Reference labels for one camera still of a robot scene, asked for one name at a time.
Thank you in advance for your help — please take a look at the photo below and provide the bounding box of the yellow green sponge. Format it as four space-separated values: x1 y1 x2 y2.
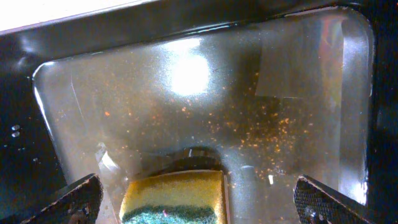
119 170 229 223

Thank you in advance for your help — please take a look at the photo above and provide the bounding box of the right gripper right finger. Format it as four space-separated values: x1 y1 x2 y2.
294 175 373 223

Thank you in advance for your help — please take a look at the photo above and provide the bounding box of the black water tray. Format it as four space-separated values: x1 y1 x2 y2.
1 1 397 223

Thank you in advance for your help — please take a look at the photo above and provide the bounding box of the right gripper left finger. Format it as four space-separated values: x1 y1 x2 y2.
18 174 103 223

